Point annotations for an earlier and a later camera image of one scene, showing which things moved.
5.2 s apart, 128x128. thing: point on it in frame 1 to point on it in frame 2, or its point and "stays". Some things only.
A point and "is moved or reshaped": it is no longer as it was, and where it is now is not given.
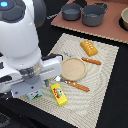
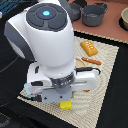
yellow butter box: [58, 93] is moved or reshaped
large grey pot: [93, 14] stays
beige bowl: [123, 19] stays
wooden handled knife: [93, 61] stays
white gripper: [20, 82] to [59, 89]
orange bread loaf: [89, 48] stays
